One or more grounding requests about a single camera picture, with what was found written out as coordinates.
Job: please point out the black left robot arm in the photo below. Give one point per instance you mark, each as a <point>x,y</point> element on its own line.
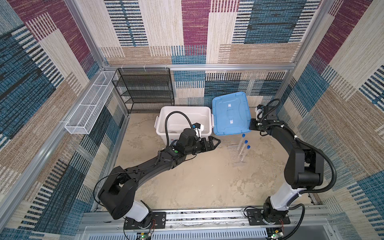
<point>117,195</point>

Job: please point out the white plastic storage bin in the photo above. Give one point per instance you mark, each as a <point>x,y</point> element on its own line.
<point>177,123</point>

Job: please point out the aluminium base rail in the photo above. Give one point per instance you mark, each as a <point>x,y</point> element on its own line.
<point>185,224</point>

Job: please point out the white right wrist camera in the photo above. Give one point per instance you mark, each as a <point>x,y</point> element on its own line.
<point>259,112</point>

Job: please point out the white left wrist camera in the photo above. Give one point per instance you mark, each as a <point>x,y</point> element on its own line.
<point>198,128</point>

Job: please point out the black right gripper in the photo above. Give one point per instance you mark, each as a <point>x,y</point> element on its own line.
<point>252,124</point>

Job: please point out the black wire shelf rack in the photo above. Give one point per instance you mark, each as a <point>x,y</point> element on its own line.
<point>144,90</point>

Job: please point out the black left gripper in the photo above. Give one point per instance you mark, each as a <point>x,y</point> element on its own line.
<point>209,144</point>

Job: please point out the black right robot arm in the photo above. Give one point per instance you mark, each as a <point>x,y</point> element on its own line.
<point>308,169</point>

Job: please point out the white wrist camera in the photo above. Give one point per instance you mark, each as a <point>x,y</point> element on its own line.
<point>259,112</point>
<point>198,128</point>

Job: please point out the white wire mesh basket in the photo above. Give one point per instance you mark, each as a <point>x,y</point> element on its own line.
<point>87,112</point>

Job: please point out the blue capped test tube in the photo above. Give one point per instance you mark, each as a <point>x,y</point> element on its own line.
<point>241,142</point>
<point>244,153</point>
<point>242,147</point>

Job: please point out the clear plastic tube rack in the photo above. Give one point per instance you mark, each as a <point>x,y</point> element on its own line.
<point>235,158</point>

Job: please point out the blue plastic bin lid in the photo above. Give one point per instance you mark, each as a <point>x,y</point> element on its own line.
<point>232,114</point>

